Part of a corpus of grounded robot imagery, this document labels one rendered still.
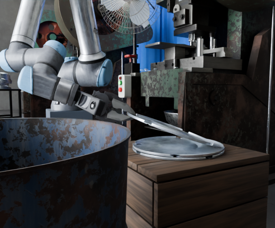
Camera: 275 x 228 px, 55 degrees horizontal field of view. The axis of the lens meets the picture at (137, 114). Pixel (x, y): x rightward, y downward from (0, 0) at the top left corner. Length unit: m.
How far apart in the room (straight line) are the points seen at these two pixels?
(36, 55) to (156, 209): 0.58
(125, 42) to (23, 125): 2.32
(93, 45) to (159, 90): 0.50
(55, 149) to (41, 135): 0.04
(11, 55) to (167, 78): 0.77
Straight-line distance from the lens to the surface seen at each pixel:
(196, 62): 1.37
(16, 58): 0.94
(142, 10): 2.33
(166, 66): 1.50
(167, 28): 3.67
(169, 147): 0.82
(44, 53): 0.88
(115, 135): 0.48
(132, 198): 0.74
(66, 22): 2.66
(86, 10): 1.09
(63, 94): 0.81
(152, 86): 1.50
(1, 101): 7.79
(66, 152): 0.60
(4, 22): 7.98
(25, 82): 0.83
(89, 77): 1.13
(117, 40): 2.83
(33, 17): 1.02
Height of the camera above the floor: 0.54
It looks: 5 degrees down
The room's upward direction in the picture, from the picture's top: straight up
